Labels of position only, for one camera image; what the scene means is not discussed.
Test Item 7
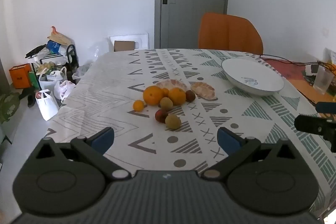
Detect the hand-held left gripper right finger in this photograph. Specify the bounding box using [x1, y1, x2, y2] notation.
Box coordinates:
[201, 127, 300, 184]

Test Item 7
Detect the clear plastic bag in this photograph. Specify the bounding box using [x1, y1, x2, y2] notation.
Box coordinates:
[88, 40, 109, 62]

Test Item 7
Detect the brown cardboard box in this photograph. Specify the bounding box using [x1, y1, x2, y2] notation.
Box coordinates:
[114, 41, 135, 52]

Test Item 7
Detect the orange box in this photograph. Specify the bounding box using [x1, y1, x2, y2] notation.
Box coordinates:
[9, 63, 32, 89]

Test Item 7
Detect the white shallow plate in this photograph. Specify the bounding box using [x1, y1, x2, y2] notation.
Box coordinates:
[221, 58, 285, 97]

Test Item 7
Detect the red orange table mat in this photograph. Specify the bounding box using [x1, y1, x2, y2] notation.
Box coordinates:
[262, 58, 336, 109]

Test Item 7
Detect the clear plastic cup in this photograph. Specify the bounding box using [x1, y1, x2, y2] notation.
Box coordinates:
[313, 66, 332, 94]

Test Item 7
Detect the white foam board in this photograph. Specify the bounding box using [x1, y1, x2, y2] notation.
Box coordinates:
[108, 33, 149, 52]

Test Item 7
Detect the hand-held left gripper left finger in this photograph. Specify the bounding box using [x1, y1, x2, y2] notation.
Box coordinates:
[30, 127, 132, 181]

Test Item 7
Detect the large orange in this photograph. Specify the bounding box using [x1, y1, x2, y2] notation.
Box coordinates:
[143, 85, 165, 106]
[168, 88, 187, 106]

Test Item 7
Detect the white bag with red print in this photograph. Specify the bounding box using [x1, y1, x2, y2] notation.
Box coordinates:
[54, 80, 76, 101]

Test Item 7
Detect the orange chair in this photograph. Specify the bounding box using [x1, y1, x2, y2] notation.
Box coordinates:
[198, 13, 264, 56]

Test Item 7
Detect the patterned white tablecloth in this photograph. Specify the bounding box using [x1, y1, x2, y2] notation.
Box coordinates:
[45, 49, 336, 214]

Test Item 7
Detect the grey door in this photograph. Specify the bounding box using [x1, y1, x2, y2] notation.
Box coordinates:
[154, 0, 231, 49]

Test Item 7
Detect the red peach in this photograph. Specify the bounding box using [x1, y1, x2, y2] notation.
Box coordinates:
[155, 109, 168, 124]

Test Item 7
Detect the white bag with groceries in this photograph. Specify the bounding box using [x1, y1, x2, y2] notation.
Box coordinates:
[39, 67, 67, 90]

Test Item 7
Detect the blue white bag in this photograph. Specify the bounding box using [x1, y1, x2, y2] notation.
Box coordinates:
[47, 40, 68, 54]

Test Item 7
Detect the camouflage cloth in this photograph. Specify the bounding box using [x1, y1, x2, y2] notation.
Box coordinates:
[0, 93, 21, 123]

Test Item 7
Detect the green round fruit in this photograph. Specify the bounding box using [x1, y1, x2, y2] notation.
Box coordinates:
[160, 97, 173, 110]

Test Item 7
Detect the white power adapter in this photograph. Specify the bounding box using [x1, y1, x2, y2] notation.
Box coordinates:
[305, 64, 319, 76]

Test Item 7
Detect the tan paper bag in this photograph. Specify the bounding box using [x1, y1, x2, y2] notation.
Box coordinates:
[47, 26, 72, 46]

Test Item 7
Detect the printed snack bag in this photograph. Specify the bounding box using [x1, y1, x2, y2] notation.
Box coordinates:
[322, 48, 336, 72]

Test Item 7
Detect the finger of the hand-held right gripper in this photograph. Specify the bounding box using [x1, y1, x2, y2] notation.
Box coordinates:
[294, 114, 336, 153]
[315, 101, 336, 114]

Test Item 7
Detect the black item on rack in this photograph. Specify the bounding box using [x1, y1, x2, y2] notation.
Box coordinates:
[25, 45, 48, 59]

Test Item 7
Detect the black cable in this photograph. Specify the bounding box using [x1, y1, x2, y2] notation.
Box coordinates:
[260, 55, 315, 67]

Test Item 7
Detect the plain white plastic bag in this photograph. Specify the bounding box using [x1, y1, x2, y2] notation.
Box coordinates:
[35, 89, 60, 121]

